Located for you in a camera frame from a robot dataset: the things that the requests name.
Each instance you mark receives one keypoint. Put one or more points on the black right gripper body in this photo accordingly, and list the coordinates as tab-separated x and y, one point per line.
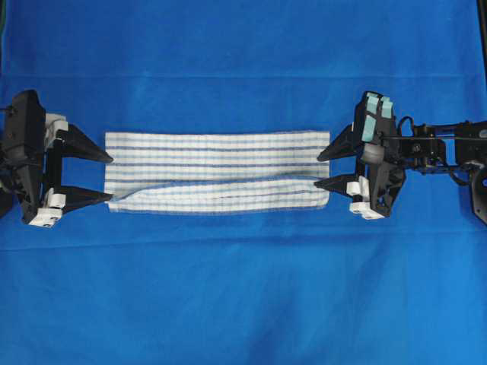
378	176

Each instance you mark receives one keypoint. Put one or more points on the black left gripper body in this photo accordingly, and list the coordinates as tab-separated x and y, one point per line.
29	133

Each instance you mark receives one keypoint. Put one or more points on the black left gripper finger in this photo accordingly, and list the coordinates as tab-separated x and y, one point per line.
75	143
70	198

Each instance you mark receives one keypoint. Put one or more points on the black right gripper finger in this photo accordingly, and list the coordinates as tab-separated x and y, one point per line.
350	185
344	145

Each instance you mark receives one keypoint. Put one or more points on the white blue-striped towel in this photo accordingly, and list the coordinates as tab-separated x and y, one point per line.
215	174

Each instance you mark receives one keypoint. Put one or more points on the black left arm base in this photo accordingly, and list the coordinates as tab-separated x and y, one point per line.
9	197

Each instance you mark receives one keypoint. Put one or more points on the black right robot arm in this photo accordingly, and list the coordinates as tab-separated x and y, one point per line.
453	149

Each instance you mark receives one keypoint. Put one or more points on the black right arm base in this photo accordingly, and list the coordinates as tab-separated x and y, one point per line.
473	197

